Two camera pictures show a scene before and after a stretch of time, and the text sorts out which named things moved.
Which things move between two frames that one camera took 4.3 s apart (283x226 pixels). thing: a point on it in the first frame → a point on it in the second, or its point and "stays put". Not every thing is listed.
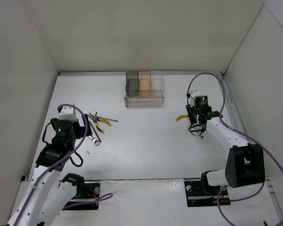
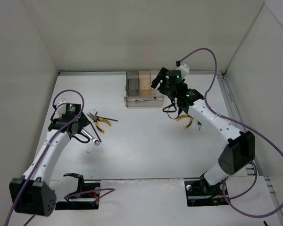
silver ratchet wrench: x=95 y=141 stays put
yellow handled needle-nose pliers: x=96 y=119 stays put
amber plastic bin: x=144 y=83 stays put
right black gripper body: x=193 y=117 → x=159 y=78
